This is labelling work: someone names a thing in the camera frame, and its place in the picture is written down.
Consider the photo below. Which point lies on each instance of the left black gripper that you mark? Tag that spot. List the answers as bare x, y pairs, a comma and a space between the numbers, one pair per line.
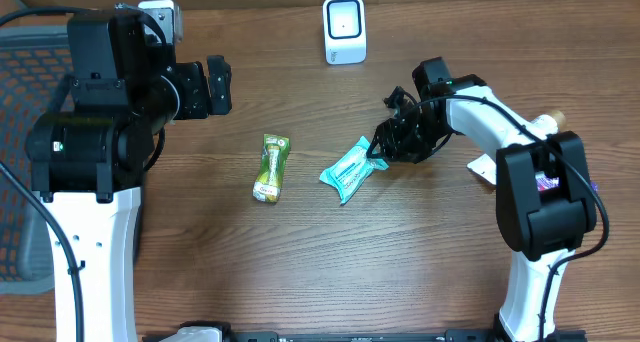
201, 88

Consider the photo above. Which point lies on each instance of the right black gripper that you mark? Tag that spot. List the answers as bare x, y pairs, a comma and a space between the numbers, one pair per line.
396, 148

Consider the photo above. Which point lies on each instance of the mint green wipes pack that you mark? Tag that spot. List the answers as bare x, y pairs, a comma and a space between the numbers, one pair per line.
350, 172

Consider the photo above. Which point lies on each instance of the green snack packet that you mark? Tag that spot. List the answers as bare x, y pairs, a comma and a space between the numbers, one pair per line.
268, 184

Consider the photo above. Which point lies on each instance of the white tube gold cap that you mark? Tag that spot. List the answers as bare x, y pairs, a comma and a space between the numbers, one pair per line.
485, 168

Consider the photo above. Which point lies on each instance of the purple sanitary pad pack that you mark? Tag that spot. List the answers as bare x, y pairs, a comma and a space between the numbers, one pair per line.
545, 183

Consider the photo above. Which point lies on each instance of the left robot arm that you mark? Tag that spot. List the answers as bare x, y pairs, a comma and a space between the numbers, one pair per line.
96, 303

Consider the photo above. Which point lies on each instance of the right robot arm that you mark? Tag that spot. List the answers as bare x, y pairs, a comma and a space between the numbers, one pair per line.
545, 202

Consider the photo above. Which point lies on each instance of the white barcode scanner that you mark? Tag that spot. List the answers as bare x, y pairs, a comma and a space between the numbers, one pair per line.
344, 27

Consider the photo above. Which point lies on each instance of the grey plastic mesh basket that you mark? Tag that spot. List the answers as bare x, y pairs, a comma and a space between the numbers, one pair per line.
20, 157

